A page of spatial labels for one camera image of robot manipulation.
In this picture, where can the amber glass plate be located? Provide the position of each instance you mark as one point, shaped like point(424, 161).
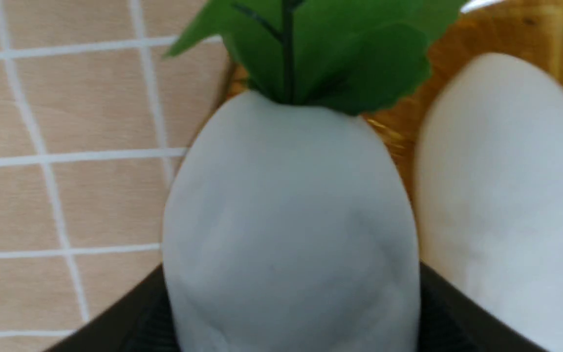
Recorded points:
point(506, 29)

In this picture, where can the checkered orange tablecloth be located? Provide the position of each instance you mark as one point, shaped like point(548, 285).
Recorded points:
point(93, 124)

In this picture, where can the white radish with leaves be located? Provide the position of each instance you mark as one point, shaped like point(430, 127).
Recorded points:
point(288, 227)
point(488, 192)

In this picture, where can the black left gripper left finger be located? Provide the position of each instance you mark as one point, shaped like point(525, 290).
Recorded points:
point(141, 321)

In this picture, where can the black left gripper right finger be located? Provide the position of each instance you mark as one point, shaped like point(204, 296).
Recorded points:
point(467, 322)

